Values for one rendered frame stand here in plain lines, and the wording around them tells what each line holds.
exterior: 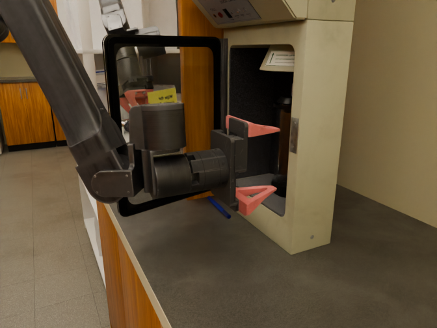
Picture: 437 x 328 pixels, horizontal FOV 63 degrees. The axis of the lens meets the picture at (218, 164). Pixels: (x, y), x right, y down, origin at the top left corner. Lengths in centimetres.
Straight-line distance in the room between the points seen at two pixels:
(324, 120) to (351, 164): 50
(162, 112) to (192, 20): 55
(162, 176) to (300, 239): 42
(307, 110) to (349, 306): 36
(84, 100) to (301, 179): 44
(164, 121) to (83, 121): 11
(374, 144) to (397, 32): 31
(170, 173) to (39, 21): 24
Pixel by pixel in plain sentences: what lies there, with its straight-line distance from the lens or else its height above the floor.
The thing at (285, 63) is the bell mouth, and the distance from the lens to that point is 79.
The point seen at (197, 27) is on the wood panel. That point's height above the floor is 141.
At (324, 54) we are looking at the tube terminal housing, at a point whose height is 135.
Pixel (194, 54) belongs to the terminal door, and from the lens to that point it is 89.
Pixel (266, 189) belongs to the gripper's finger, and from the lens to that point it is 59.
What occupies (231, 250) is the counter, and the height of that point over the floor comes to 94.
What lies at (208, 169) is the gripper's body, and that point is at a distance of 49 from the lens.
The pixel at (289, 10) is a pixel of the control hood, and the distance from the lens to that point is 68.
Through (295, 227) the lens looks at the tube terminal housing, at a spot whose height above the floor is 100.
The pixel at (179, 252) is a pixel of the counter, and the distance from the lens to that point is 81.
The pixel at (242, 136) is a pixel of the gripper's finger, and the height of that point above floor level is 125.
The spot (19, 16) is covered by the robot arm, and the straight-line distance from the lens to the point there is 54.
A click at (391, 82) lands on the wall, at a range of 111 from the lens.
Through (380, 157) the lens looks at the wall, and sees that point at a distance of 115.
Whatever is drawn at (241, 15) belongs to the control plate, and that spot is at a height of 143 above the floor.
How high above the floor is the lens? 136
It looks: 18 degrees down
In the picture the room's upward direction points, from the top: straight up
